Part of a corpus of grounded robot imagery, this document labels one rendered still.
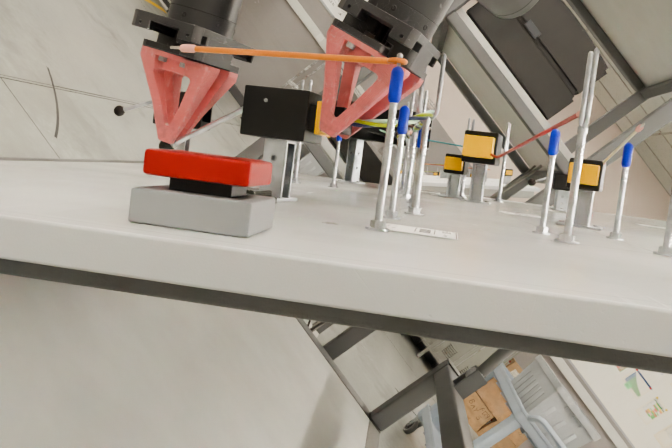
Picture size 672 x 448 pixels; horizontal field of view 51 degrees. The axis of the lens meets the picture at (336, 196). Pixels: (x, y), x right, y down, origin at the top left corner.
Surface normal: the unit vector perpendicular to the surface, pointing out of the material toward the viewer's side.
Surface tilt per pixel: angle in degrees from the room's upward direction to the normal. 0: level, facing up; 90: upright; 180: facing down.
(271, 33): 90
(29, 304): 0
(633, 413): 90
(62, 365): 0
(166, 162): 90
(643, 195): 90
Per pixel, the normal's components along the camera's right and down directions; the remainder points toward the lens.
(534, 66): -0.09, 0.07
